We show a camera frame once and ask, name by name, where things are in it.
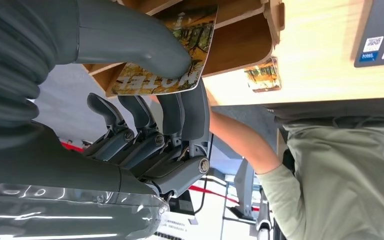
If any wooden slotted card holder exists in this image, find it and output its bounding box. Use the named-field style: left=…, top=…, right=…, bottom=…
left=81, top=0, right=286, bottom=98

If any person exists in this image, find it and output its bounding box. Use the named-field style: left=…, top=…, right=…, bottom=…
left=208, top=98, right=384, bottom=240

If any grey kiosk stand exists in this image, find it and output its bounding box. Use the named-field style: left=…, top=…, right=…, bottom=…
left=223, top=157, right=258, bottom=222

